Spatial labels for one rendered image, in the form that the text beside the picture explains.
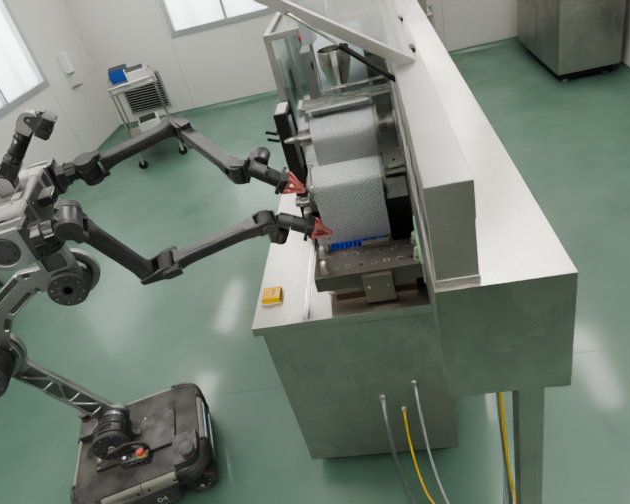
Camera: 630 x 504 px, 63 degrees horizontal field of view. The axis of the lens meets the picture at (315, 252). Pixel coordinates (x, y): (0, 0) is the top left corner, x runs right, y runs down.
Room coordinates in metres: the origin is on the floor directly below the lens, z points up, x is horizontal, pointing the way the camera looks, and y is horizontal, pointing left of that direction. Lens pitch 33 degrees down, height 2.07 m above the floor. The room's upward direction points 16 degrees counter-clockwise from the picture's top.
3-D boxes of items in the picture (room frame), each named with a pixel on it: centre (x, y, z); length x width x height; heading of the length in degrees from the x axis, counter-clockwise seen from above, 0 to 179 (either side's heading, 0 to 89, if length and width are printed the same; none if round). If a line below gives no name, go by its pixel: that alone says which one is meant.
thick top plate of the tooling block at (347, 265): (1.46, -0.18, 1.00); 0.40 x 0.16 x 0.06; 78
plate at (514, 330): (2.21, -0.63, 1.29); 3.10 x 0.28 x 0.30; 168
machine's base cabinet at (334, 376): (2.58, -0.31, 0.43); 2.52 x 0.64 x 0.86; 168
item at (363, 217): (1.59, -0.17, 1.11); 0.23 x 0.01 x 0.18; 78
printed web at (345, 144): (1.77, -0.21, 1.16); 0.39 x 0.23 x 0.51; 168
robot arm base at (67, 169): (1.95, 0.83, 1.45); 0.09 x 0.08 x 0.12; 7
